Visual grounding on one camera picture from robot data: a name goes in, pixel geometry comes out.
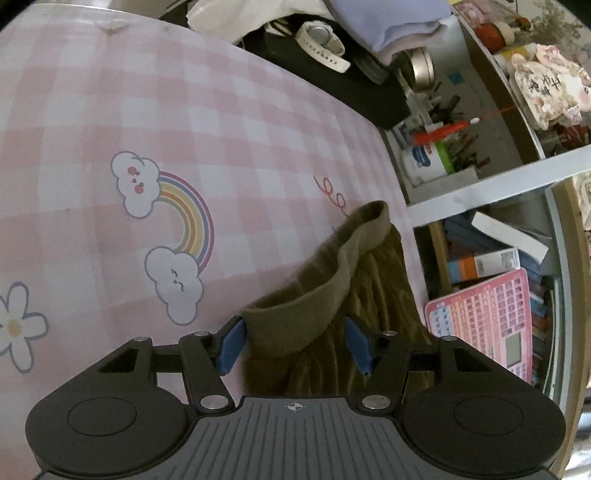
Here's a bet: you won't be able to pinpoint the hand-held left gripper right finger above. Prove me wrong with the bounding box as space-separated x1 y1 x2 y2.
345 316 493 412

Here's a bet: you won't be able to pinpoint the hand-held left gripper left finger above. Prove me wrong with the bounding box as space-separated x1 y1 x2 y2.
97 316 246 412

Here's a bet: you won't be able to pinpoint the olive green pants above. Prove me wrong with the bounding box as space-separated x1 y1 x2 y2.
241 200 435 400

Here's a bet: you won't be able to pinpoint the pink learning tablet toy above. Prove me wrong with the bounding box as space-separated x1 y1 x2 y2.
424 268 532 384

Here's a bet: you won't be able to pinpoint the orange and white box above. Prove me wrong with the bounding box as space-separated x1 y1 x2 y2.
447 248 522 284

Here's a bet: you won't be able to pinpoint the row of books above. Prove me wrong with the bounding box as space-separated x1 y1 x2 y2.
443 217 561 384

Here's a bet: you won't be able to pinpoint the white book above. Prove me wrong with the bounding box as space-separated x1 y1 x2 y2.
471 211 550 264

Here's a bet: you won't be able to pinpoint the white wooden bookshelf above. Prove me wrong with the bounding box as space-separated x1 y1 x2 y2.
383 9 591 480

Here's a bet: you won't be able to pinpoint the white pen cup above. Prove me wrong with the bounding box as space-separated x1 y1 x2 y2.
399 138 455 188

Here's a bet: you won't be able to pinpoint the red pen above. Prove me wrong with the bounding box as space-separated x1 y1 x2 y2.
413 117 481 146

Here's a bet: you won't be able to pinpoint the black bag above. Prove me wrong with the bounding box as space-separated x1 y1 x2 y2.
240 18 411 130

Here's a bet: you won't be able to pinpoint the pink checked printed blanket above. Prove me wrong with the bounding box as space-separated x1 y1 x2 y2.
0 4 428 480

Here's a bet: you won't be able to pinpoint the round metal tin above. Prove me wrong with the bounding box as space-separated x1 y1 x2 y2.
399 46 437 93

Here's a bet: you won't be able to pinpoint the white wrist watch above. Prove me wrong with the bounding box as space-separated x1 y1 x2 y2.
295 21 352 73

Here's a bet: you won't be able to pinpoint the lavender folded cloth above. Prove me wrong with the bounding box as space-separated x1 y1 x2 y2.
330 0 455 54

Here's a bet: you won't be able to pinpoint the white crumpled cloth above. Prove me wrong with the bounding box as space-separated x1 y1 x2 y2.
186 0 338 33

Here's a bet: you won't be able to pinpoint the orange jar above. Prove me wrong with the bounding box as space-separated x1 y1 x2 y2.
475 16 522 51

